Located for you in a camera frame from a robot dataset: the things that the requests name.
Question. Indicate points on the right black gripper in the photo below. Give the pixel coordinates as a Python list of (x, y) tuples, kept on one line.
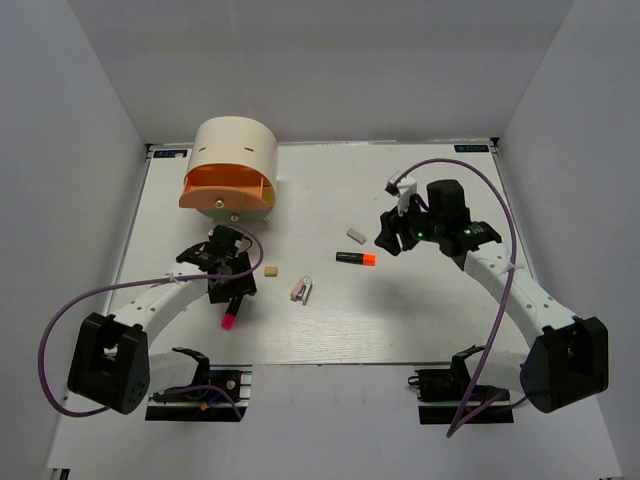
[(392, 224)]

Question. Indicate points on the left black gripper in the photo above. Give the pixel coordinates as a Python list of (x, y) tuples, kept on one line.
[(244, 285)]

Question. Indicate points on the pink cap black highlighter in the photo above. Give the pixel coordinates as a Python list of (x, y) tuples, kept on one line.
[(230, 315)]

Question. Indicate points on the orange cap black highlighter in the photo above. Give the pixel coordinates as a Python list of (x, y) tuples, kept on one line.
[(364, 259)]

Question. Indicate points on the orange organizer drawer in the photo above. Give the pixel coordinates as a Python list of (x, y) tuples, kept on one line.
[(237, 187)]

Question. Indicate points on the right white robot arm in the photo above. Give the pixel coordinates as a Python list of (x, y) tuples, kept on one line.
[(568, 357)]

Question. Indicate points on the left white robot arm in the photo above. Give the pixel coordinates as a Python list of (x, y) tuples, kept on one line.
[(112, 363)]

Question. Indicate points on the small beige eraser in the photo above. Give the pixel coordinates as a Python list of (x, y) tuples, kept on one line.
[(271, 271)]

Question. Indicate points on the grey white eraser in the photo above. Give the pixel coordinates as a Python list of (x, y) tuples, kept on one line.
[(356, 236)]

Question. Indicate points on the cream cylindrical desk organizer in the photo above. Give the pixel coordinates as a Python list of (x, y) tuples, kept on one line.
[(241, 141)]

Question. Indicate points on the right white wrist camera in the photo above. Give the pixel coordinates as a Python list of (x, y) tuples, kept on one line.
[(403, 187)]

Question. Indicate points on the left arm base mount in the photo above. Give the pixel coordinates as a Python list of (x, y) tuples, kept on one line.
[(225, 401)]

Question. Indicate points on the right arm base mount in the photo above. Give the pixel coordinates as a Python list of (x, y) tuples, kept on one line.
[(439, 392)]

